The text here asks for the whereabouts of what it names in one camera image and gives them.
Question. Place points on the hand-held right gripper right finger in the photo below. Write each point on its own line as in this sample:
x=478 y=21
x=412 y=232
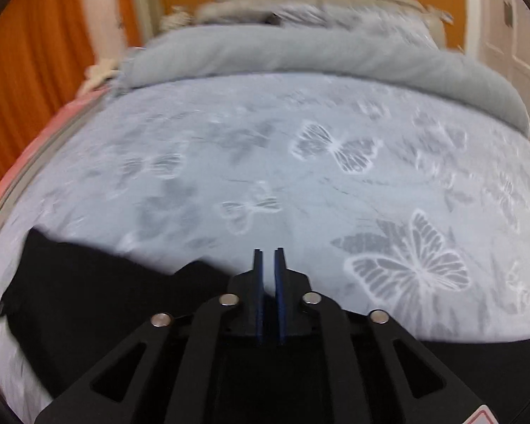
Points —
x=279 y=291

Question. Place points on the black pants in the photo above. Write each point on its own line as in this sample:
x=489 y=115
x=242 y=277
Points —
x=92 y=300

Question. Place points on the white cloth bundle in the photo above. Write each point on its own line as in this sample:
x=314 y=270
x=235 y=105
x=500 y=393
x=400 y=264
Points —
x=176 y=18
x=99 y=73

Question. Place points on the orange curtain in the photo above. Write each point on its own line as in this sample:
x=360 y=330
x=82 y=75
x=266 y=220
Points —
x=31 y=53
x=128 y=4

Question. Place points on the grey duvet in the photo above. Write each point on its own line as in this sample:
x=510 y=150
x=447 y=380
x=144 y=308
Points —
x=291 y=48

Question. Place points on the white window frame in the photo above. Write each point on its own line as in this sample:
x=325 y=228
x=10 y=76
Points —
x=146 y=0

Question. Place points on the white door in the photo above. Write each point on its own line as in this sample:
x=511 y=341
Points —
x=508 y=22

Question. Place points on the butterfly print bedsheet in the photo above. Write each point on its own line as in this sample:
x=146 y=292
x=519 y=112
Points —
x=291 y=185

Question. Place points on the pink mattress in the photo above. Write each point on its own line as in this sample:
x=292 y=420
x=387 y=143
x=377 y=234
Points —
x=48 y=134

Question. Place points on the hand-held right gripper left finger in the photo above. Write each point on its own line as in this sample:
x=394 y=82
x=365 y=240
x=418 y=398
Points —
x=259 y=291

